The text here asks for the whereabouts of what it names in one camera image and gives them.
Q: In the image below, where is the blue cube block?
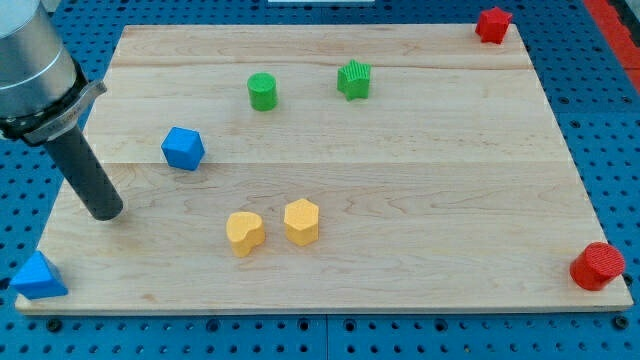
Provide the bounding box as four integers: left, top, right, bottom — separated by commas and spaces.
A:
161, 127, 205, 171

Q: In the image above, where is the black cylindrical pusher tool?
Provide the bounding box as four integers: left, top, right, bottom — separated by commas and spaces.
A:
44, 126, 124, 221

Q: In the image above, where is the red strip at edge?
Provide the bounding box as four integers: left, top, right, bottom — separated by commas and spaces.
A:
583, 0, 639, 90

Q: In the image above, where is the red star block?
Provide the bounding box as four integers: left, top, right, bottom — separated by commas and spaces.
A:
475, 7, 513, 44

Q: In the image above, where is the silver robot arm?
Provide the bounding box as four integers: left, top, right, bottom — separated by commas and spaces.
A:
1, 0, 123, 221

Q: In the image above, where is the green cylinder block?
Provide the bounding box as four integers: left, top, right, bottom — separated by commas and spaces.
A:
247, 72, 278, 111

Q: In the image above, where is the wooden board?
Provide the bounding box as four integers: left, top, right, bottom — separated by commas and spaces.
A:
15, 24, 633, 316

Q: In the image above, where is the blue triangle block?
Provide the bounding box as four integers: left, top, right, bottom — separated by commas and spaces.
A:
10, 250, 68, 300

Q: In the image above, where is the red cylinder block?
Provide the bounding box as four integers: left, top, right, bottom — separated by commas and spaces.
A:
569, 242, 626, 291

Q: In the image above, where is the yellow hexagon block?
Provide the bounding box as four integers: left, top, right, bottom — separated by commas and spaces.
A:
284, 198, 319, 246

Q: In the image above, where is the green star block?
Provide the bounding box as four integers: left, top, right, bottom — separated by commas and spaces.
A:
337, 59, 371, 101

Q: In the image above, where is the yellow heart block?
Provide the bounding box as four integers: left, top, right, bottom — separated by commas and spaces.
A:
226, 212, 266, 258

